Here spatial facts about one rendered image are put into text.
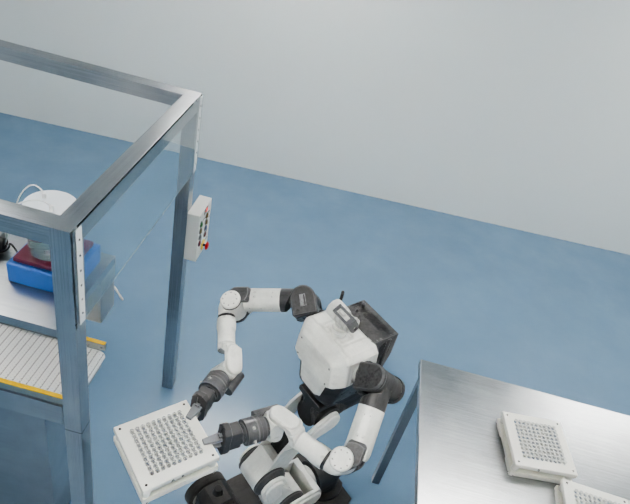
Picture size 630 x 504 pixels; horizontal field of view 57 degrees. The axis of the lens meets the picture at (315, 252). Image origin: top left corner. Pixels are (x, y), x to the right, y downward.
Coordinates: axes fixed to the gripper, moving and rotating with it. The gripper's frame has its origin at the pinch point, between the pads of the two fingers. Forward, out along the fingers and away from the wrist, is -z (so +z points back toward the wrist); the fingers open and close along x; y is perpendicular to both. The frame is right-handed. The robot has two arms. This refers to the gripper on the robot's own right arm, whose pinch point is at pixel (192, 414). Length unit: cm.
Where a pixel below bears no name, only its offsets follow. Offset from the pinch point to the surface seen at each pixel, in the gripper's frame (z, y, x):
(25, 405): -12, 57, 21
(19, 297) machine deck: -11, 57, -29
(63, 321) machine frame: -16, 37, -34
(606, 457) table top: 79, -147, 12
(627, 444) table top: 91, -156, 12
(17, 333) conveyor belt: 8, 79, 15
